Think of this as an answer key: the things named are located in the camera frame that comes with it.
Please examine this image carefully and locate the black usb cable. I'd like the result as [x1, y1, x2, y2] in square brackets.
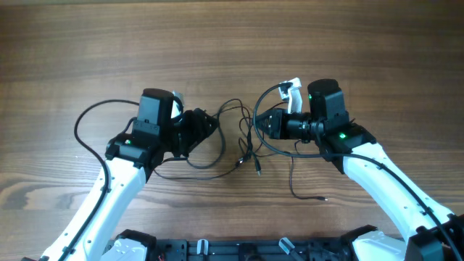
[288, 139, 329, 202]
[154, 98, 254, 181]
[238, 104, 276, 178]

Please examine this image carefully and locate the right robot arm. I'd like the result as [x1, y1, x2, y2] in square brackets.
[252, 78, 463, 260]

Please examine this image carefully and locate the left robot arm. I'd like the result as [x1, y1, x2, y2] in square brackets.
[41, 88, 218, 260]

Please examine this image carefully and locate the left camera black cable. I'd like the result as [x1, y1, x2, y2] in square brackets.
[61, 99, 141, 261]

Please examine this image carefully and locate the camera black cable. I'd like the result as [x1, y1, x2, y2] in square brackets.
[252, 82, 464, 261]
[61, 99, 141, 261]

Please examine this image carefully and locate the right camera black cable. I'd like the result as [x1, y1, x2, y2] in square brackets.
[252, 82, 464, 261]

